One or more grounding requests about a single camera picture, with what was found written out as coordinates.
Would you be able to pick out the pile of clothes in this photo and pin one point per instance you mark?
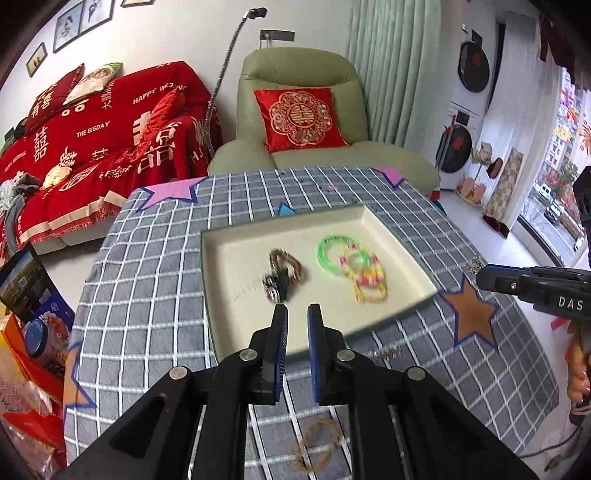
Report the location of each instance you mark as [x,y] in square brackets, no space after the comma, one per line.
[16,191]

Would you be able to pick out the long silver hair clip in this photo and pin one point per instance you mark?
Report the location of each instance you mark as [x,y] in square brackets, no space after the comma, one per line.
[384,355]

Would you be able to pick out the black framed wedding photo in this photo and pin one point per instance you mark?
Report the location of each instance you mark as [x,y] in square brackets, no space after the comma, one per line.
[67,27]
[97,14]

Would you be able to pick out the photo printed pillow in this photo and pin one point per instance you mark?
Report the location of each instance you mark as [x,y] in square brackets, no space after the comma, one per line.
[92,81]

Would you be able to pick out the dark landscape printed box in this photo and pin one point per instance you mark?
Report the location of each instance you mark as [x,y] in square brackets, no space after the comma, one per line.
[23,281]

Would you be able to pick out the gooseneck floor stand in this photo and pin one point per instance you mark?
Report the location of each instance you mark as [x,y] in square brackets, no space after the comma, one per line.
[226,64]

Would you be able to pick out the white washing machine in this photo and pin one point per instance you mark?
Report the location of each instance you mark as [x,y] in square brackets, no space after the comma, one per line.
[459,145]

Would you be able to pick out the black framed pink certificate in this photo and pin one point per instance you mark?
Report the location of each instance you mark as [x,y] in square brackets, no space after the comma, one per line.
[136,2]

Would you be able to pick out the person's right hand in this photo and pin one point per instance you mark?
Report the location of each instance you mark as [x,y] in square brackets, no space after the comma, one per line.
[577,374]

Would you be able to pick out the clear plastic bags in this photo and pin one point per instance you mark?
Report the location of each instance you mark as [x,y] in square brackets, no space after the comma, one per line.
[21,406]

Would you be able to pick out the small black picture frame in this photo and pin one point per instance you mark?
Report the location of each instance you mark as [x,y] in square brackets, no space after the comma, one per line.
[36,59]

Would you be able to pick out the green shallow box tray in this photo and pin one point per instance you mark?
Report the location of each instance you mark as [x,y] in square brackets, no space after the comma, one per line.
[231,258]

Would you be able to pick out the pale green armchair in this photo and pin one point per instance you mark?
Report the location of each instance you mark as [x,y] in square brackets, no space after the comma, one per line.
[295,64]

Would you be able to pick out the black hair claw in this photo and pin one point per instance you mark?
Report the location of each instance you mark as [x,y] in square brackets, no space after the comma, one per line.
[279,281]

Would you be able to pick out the checker patterned panel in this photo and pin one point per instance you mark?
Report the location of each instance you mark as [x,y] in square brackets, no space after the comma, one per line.
[505,184]

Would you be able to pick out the grey wall switch panel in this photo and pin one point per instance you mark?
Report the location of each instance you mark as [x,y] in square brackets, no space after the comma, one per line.
[277,34]

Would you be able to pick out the blue lidded can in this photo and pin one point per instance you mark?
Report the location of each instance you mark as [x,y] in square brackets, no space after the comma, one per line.
[37,339]

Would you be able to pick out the red orange gift bag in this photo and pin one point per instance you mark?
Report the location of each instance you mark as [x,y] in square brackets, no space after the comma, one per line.
[27,387]

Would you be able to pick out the red printed sofa blanket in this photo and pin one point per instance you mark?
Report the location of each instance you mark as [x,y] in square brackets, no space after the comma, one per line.
[115,134]

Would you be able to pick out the red ruffled pillow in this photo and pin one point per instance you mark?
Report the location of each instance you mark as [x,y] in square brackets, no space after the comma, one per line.
[161,117]

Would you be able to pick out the beige soft toy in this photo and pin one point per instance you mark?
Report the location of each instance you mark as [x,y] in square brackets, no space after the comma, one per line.
[57,176]

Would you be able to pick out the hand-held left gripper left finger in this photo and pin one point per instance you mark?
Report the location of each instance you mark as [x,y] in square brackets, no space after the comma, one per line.
[279,350]

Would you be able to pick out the red gold embroidered cushion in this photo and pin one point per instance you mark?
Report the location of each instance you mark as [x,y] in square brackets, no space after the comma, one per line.
[300,117]

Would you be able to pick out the blue printed bag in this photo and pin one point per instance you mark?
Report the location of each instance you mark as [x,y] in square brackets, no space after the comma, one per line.
[62,323]

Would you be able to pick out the white dryer with dark door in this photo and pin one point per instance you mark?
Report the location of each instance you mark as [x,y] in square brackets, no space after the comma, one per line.
[473,69]

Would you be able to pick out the small silver charm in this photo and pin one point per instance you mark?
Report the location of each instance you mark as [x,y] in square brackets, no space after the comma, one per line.
[474,266]

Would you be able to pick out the grey checked star tablecloth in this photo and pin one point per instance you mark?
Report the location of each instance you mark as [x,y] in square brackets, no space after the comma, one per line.
[147,286]

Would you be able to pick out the red pillow with white characters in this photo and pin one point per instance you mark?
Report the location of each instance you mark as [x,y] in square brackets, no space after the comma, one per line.
[51,99]

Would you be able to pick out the pale green sofa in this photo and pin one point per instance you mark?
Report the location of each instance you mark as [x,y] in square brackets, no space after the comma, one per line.
[69,242]

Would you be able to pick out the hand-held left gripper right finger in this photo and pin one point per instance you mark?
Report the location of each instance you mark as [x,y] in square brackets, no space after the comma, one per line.
[316,350]

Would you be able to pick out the artificial flower decoration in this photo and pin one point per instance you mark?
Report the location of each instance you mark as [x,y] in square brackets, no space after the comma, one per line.
[480,154]

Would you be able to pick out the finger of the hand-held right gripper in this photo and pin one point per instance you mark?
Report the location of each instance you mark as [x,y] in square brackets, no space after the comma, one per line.
[501,281]

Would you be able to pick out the green transparent bangle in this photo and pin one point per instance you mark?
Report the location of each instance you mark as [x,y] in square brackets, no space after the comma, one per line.
[325,258]

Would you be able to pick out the pale green curtain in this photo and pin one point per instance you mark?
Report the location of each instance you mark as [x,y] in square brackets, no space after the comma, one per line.
[392,69]

